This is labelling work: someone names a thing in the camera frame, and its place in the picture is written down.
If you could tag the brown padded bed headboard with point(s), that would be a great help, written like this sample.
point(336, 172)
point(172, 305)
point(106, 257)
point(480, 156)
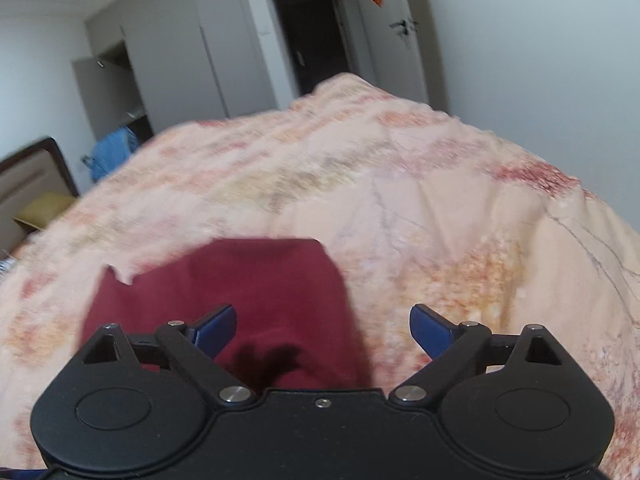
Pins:
point(25, 180)

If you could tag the dark red garment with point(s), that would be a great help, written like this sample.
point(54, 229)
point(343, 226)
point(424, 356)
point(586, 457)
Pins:
point(250, 280)

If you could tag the white room door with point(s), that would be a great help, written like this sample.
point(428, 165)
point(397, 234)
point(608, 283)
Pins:
point(395, 70)

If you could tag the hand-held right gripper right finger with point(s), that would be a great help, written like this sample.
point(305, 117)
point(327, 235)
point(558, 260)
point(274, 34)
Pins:
point(427, 330)

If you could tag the yellow pillow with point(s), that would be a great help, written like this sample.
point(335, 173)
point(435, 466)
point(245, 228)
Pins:
point(45, 210)

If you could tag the grey striped cloth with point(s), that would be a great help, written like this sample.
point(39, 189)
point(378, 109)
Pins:
point(7, 264)

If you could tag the peach floral blanket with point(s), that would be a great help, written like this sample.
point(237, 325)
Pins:
point(400, 185)

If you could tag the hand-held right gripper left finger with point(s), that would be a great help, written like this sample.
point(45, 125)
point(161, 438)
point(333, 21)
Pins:
point(217, 332)

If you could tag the blue cloth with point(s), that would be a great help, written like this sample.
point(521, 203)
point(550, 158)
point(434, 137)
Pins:
point(112, 155)

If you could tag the white wardrobe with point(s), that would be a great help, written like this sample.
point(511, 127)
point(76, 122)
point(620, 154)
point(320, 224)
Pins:
point(165, 60)

